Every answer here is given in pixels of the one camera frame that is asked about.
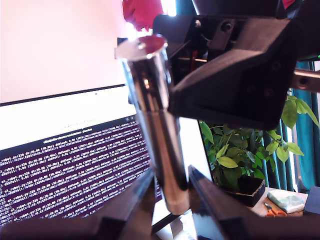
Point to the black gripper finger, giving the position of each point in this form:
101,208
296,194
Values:
125,220
212,215
237,100
175,30

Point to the metallic silver laser pointer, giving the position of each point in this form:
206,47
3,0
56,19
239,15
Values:
155,112

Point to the red blurry object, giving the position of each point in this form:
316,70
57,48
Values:
142,12

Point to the black plant pot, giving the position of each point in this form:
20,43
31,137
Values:
250,192

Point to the green leafy houseplant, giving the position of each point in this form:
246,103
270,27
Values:
227,162

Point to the orange scissors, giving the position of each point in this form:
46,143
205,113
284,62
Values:
275,212

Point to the pale green packet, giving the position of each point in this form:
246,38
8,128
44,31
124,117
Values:
287,200

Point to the teal curtain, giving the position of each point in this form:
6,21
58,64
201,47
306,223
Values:
305,150

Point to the dark box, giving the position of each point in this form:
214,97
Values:
312,200

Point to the black Huawei computer monitor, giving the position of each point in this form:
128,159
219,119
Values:
50,120

